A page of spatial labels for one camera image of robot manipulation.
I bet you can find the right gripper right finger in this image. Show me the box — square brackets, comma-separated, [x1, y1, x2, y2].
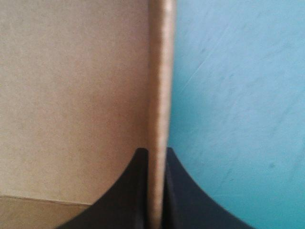
[163, 147, 257, 229]

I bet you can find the brown cardboard box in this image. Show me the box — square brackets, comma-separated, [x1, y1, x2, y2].
[0, 0, 176, 229]

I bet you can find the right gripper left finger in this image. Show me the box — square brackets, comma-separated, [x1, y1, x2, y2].
[57, 147, 150, 229]

